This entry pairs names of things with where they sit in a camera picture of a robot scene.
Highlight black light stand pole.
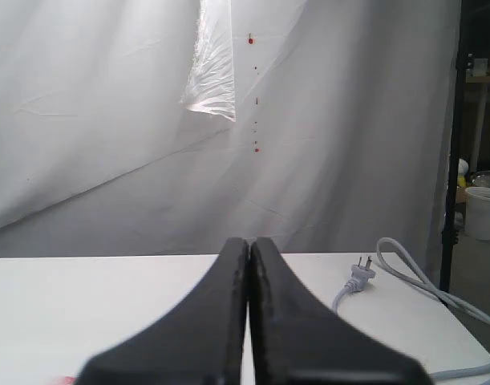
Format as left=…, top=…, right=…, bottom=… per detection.
left=439, top=1, right=472, bottom=294

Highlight white power plug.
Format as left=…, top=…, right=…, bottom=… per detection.
left=345, top=256, right=376, bottom=293

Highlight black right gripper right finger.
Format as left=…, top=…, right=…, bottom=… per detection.
left=249, top=237, right=431, bottom=384

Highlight white plastic bucket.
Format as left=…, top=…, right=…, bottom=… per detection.
left=464, top=187, right=490, bottom=241

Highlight translucent plastic sheet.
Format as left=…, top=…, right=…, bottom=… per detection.
left=180, top=0, right=236, bottom=122

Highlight grey power cable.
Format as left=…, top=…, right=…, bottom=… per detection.
left=331, top=237, right=490, bottom=381

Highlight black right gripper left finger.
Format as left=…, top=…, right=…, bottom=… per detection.
left=76, top=237, right=249, bottom=384

